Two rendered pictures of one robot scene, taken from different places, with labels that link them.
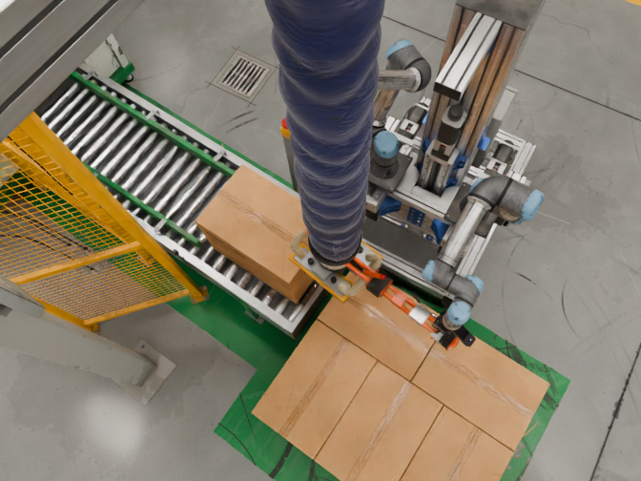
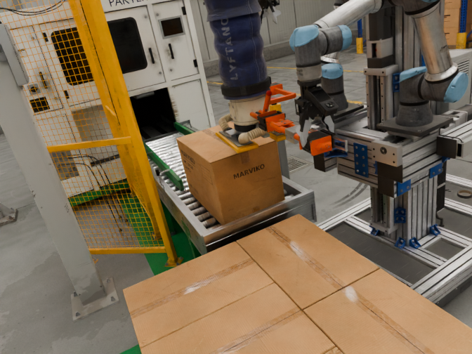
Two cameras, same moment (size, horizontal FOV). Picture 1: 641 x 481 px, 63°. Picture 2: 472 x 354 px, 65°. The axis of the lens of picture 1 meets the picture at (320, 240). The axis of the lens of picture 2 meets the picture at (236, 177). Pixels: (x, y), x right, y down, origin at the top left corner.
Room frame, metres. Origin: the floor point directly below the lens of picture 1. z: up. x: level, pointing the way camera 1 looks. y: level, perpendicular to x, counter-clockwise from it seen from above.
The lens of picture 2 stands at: (-0.77, -0.74, 1.62)
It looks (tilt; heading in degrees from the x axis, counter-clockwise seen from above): 24 degrees down; 27
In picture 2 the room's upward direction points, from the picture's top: 11 degrees counter-clockwise
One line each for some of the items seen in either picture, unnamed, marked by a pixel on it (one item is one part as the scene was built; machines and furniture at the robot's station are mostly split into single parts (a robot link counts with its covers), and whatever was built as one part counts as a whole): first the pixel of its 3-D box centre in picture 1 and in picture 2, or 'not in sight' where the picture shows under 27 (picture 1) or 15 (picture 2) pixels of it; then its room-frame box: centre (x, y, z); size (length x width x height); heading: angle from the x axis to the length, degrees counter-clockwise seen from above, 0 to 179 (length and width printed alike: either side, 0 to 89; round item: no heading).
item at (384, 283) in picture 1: (379, 282); (272, 120); (0.63, -0.23, 1.19); 0.10 x 0.08 x 0.06; 132
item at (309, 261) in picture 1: (321, 271); (234, 136); (0.75, 0.01, 1.08); 0.34 x 0.10 x 0.05; 42
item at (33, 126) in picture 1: (67, 260); (83, 136); (0.98, 1.22, 1.05); 0.87 x 0.10 x 2.10; 101
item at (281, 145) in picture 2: (296, 171); (283, 170); (1.61, 0.09, 0.50); 0.07 x 0.07 x 1.00; 49
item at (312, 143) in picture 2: (444, 336); (315, 142); (0.36, -0.46, 1.19); 0.08 x 0.07 x 0.05; 42
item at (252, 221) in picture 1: (269, 235); (228, 169); (1.10, 0.27, 0.75); 0.60 x 0.40 x 0.40; 49
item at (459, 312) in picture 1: (458, 313); (307, 46); (0.39, -0.46, 1.49); 0.09 x 0.08 x 0.11; 142
